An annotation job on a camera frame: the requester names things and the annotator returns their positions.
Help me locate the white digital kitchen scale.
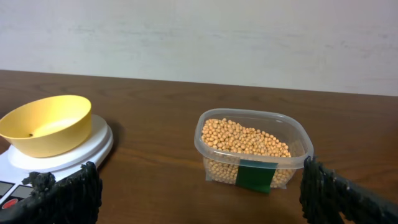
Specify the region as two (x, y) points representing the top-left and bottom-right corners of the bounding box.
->
(1, 115), (113, 209)

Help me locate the yellow plastic bowl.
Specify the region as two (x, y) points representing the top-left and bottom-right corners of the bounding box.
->
(1, 95), (91, 157)

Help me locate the clear plastic container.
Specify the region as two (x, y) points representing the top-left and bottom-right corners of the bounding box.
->
(194, 108), (314, 193)

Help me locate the soybeans pile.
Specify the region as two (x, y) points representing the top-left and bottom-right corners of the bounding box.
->
(201, 118), (292, 184)

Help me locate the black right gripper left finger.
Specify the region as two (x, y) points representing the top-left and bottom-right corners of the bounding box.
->
(1, 161), (103, 224)

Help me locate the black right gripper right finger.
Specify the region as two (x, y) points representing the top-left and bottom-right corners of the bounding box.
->
(299, 156), (397, 224)

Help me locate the green tape label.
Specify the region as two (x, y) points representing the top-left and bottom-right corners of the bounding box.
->
(235, 159), (277, 194)

